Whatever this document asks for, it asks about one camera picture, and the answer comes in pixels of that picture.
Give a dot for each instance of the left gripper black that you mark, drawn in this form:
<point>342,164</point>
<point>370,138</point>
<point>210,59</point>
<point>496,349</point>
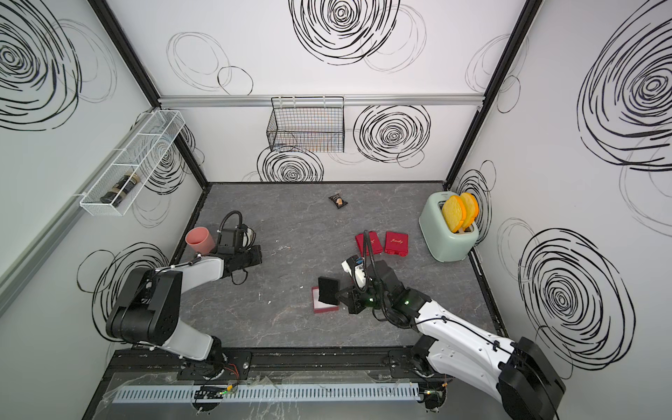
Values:
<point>255,252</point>

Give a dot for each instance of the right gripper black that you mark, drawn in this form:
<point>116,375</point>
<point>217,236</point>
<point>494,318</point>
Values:
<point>352,301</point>

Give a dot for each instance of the red jewelry box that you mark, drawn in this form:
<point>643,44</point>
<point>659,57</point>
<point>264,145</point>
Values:
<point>319,307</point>

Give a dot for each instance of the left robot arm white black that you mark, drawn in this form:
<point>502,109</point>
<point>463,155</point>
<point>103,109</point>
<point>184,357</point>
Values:
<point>147,309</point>

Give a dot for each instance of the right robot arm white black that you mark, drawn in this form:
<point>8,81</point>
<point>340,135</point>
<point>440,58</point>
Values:
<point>517,374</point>

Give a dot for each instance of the pink plastic cup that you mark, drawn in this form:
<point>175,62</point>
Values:
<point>200,240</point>

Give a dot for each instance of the small black snack packet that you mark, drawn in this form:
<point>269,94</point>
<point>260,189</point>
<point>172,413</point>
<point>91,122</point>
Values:
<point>338,201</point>

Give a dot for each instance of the mint green toaster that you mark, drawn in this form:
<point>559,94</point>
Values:
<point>444,245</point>

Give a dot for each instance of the yellow toast slice front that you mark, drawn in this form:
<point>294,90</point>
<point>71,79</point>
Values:
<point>454,212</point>

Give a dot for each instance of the dark bottle on shelf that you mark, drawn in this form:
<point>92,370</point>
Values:
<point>117,194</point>

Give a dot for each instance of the orange toast slice back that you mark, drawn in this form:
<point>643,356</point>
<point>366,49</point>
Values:
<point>472,209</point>

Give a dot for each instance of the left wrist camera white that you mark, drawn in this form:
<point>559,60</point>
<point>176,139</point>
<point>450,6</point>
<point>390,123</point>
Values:
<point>244,237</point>

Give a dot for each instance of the white wire wall shelf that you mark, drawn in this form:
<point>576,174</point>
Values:
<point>151,154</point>

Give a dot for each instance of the black wire wall basket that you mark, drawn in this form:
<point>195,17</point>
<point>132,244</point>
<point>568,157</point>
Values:
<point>309,123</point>

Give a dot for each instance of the white slotted cable duct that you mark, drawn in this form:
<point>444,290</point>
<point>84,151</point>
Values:
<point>214,394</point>

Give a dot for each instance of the black vertical frame post left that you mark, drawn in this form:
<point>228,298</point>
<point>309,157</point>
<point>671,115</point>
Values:
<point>116,33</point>

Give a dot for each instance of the black vertical frame post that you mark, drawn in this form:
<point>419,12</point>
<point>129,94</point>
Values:
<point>116,33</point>
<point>505,63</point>

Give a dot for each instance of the black vertical frame post right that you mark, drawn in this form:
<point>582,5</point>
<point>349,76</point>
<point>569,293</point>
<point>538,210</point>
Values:
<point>505,63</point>

